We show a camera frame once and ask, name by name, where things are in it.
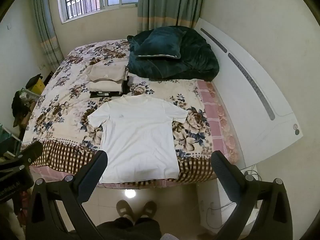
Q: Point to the dark green quilt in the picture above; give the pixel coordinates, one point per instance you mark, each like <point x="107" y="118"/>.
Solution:
<point x="195" y="57"/>

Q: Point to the stack of folded beige clothes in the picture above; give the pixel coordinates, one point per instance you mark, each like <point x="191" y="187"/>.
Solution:
<point x="105" y="95"/>

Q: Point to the brown slipper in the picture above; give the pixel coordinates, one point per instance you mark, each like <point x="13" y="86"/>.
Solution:
<point x="148" y="208"/>
<point x="124" y="210"/>

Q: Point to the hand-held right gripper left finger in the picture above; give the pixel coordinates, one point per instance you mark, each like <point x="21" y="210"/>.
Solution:
<point x="100" y="162"/>

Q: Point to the green curtain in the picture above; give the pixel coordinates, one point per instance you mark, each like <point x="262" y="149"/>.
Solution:
<point x="170" y="2"/>
<point x="47" y="30"/>

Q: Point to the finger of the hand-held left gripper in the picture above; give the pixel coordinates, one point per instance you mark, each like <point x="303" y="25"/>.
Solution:
<point x="31" y="153"/>

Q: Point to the white nightstand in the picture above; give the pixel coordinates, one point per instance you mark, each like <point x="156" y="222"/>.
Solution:
<point x="227" y="192"/>

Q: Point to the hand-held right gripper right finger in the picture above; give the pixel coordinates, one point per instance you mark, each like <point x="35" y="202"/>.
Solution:
<point x="220" y="163"/>

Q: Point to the dark cloth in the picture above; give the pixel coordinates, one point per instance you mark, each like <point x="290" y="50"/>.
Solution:
<point x="20" y="105"/>

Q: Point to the beige folded garment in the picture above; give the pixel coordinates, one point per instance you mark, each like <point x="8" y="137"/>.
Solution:
<point x="107" y="72"/>

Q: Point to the dark green pillow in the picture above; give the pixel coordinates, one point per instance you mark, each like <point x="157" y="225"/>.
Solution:
<point x="160" y="43"/>

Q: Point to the white t-shirt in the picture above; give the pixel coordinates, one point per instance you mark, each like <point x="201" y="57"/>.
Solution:
<point x="140" y="135"/>

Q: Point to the person's dark trouser legs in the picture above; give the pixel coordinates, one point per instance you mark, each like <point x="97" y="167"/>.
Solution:
<point x="130" y="230"/>

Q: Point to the white headboard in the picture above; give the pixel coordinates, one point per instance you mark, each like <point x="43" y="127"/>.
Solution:
<point x="257" y="110"/>

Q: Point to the cream folded garment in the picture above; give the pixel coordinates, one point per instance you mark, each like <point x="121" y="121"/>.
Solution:
<point x="107" y="86"/>

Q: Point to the floral bed cover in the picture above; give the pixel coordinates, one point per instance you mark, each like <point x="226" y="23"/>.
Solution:
<point x="67" y="105"/>

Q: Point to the yellow and black object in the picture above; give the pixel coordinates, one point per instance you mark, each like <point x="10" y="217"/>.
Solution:
<point x="36" y="83"/>

